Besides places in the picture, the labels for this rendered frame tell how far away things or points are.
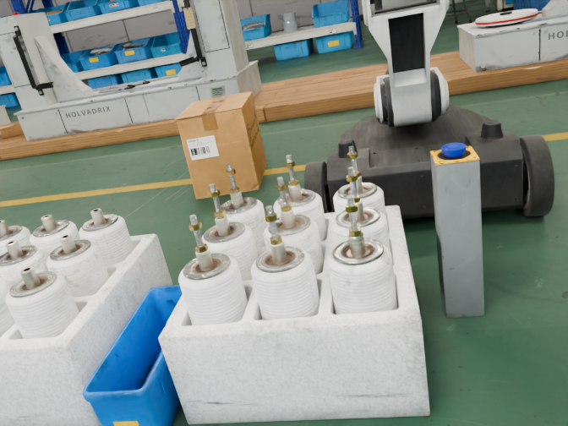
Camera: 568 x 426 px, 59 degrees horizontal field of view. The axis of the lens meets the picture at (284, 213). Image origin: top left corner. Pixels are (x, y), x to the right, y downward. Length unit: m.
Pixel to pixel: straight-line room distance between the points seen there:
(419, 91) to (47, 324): 1.04
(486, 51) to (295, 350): 2.26
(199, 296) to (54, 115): 2.72
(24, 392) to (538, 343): 0.88
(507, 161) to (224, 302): 0.77
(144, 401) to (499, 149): 0.93
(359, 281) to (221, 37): 2.33
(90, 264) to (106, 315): 0.10
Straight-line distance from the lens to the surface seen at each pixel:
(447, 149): 0.89
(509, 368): 0.92
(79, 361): 0.91
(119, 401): 0.85
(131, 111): 3.14
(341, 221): 0.84
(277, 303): 0.75
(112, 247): 1.09
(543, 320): 1.03
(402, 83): 1.40
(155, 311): 1.08
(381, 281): 0.73
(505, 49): 2.82
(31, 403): 1.01
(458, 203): 0.90
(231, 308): 0.79
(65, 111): 3.35
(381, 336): 0.73
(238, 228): 0.89
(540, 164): 1.28
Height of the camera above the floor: 0.61
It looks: 23 degrees down
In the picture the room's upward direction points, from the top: 12 degrees counter-clockwise
